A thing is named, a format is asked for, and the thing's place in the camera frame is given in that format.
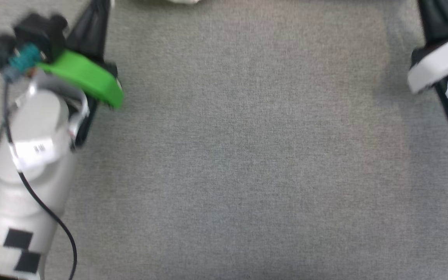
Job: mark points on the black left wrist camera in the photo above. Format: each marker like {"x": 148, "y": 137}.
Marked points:
{"x": 41, "y": 33}

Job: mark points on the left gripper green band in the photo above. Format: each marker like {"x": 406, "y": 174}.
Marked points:
{"x": 88, "y": 81}

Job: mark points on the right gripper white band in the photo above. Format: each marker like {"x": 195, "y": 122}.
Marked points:
{"x": 438, "y": 62}

